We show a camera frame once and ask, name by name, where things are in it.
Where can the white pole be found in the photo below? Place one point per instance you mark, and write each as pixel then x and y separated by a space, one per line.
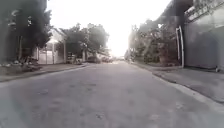
pixel 181 46

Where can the tall dark trees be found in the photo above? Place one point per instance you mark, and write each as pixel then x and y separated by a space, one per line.
pixel 23 26

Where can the grey asphalt road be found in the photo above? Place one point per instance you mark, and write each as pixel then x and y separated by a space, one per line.
pixel 106 96

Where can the grey pavement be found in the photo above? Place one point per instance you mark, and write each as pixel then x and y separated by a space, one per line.
pixel 36 70
pixel 196 81

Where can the grey wall with building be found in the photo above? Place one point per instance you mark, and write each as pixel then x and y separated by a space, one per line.
pixel 203 36

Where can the white house with gate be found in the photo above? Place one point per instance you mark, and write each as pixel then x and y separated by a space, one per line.
pixel 52 50

